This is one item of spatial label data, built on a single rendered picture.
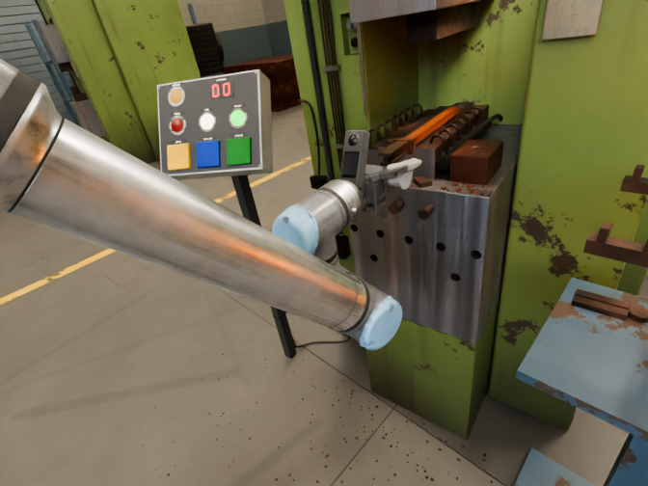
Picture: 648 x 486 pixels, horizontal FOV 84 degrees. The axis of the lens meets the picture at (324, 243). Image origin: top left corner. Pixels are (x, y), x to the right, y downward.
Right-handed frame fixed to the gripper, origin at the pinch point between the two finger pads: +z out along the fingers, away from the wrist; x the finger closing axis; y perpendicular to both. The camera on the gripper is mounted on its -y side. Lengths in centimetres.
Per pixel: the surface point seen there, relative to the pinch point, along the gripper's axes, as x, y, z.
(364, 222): -10.4, 20.7, 1.8
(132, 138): -469, 62, 150
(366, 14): -8.2, -28.3, 7.7
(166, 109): -69, -13, -11
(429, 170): 6.0, 6.0, 7.8
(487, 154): 18.6, 1.9, 9.6
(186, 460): -60, 100, -57
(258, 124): -40.0, -6.8, -2.1
